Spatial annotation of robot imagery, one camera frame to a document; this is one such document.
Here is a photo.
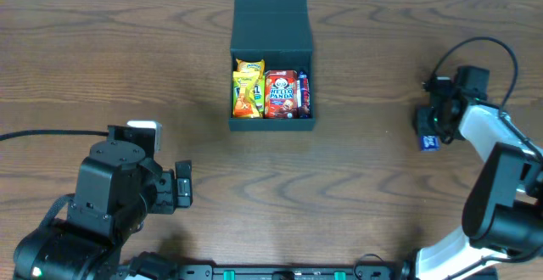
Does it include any blue Eclipse mint box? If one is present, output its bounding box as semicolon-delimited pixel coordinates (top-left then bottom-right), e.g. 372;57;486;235
419;135;440;152

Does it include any yellow orange snack packet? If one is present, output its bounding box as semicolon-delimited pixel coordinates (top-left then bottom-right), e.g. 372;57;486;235
232;71;260;119

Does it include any green Pretz box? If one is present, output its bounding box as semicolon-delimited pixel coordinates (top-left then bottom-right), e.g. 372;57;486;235
254;76;266;117

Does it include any small yellow snack packet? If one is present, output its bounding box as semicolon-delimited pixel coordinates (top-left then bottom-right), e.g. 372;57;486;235
236;59;265;76

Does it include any red Hello Panda box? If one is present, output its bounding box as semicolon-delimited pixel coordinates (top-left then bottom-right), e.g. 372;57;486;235
264;70;298;119

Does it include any Dairy Milk chocolate bar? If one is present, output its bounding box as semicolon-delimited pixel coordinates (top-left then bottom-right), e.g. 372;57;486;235
298;71;311;119

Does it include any black gift box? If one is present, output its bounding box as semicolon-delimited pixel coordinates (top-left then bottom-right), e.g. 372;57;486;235
228;0;316;132

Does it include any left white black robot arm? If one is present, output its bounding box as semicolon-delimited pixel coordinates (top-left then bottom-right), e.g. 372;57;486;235
14;140;193;279

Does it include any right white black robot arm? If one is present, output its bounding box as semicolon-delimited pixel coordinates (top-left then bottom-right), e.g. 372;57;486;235
402;65;542;279

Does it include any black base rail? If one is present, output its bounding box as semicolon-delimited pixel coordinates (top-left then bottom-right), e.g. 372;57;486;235
170;265;400;280

